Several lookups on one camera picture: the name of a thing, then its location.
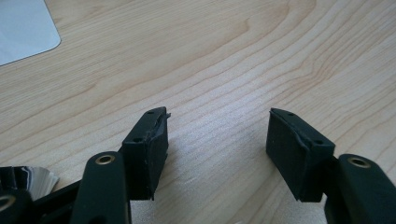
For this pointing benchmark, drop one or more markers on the white expandable metal book rack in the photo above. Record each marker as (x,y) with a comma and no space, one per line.
(21,28)

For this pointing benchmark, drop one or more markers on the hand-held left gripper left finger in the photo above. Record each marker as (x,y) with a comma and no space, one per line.
(144,161)

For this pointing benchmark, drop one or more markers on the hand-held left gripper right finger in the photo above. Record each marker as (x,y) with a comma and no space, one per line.
(292,155)

